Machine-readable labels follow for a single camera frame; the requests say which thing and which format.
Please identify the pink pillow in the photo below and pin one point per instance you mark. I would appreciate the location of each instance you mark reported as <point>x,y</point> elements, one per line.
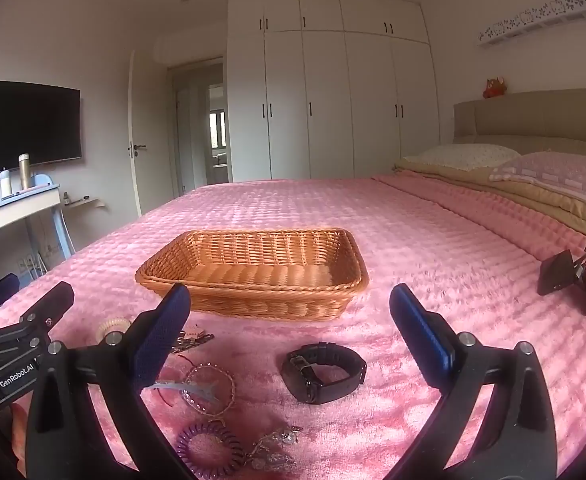
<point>563,175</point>

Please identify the pink plush blanket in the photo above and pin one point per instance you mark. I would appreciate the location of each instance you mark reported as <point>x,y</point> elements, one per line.
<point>423,240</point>

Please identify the steel thermos bottle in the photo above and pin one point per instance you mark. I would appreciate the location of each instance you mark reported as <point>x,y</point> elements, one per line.
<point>24,172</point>

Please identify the red plush toy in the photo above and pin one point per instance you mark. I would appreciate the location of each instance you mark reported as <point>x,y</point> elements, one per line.
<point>494,89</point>

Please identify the small wooden wall shelf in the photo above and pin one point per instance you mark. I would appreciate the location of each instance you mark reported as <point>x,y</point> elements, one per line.
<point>85,203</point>

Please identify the black folding stand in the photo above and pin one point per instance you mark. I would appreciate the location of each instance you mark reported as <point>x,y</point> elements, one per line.
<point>555,272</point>

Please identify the black wrist watch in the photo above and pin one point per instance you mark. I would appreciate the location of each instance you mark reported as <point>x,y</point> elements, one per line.
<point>318,390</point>

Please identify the small white bottle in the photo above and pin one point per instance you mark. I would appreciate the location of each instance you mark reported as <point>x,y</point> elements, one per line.
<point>5,185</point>

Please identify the white door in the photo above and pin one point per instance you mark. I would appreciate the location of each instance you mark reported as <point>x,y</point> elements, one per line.
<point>153,135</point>

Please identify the beige bed headboard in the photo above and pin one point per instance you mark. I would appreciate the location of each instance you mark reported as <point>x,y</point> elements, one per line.
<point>538,115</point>

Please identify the pale blue hair clip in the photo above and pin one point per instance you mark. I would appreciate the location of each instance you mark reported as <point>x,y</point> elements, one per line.
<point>173,386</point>

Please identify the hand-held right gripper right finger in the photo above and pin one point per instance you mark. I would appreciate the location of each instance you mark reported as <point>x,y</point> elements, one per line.
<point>420,335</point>

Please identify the silver crystal jewellery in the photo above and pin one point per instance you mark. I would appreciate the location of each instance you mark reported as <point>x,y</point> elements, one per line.
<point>273,447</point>

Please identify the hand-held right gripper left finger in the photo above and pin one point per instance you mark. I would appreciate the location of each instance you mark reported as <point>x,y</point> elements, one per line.
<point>160,340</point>

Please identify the white patterned wall shelf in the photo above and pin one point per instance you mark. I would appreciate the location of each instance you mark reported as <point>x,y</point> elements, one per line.
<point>528,22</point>

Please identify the woven wicker basket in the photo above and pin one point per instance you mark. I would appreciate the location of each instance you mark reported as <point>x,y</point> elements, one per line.
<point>253,280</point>

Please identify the beige quilt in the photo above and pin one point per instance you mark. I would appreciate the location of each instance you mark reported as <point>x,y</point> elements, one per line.
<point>523,195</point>

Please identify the silver hair clip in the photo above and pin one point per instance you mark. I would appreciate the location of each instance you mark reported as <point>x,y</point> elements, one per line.
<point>188,346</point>

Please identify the black television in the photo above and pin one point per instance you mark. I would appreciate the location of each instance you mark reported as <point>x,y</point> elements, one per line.
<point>28,127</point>

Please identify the white wardrobe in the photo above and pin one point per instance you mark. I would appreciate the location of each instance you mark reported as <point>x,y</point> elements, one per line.
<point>333,100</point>

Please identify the white desk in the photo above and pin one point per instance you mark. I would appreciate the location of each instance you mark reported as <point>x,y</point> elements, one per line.
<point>8,215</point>

